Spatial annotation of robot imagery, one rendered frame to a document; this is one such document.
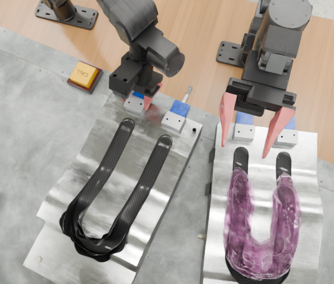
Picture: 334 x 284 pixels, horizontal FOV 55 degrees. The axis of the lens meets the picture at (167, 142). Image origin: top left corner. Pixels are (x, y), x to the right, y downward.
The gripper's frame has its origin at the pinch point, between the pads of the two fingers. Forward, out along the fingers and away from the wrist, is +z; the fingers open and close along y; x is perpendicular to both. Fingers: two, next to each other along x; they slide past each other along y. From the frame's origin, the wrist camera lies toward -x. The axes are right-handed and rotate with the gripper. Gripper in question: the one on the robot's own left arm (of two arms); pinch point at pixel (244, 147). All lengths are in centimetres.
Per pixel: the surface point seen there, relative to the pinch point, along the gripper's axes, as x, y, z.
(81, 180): 28.6, -32.3, 11.7
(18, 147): 39, -57, 8
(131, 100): 28.1, -27.1, -11.3
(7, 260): 39, -47, 37
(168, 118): 28.0, -16.5, -9.2
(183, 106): 29.5, -13.9, -13.7
